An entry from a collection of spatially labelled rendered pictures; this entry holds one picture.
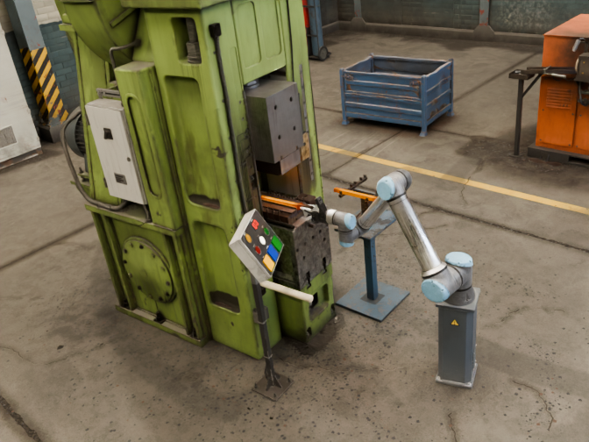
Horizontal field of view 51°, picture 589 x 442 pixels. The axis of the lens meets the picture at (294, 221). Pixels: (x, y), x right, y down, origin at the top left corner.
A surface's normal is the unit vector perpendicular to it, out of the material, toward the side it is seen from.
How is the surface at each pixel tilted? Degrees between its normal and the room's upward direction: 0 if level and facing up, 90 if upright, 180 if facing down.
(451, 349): 90
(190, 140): 89
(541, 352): 0
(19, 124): 90
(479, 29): 90
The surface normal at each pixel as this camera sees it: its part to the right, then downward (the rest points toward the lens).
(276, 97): 0.81, 0.21
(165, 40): -0.58, 0.43
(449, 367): -0.39, 0.50
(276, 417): -0.11, -0.87
